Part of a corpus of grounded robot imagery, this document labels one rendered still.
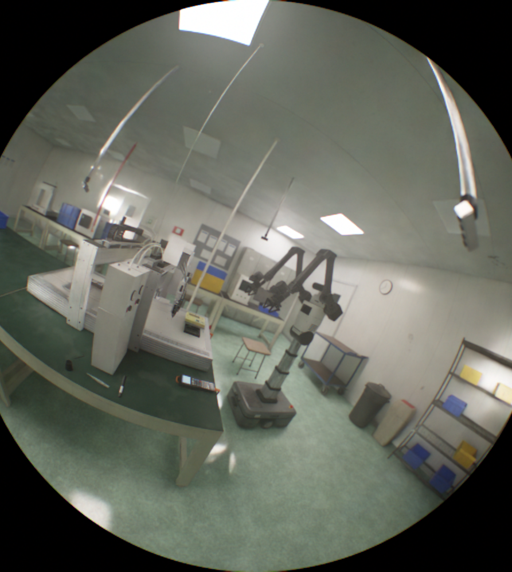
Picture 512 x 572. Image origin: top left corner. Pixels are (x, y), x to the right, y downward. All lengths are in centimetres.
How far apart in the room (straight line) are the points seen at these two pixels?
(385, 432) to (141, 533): 293
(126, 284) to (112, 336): 23
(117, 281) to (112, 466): 118
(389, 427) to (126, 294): 322
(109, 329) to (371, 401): 307
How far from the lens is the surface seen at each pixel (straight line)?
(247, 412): 190
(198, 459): 112
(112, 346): 88
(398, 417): 310
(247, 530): 157
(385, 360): 368
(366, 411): 321
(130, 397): 89
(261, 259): 511
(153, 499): 147
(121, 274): 76
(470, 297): 347
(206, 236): 533
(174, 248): 115
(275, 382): 202
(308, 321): 177
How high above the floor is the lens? 140
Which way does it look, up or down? 3 degrees down
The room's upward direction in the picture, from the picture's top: 25 degrees clockwise
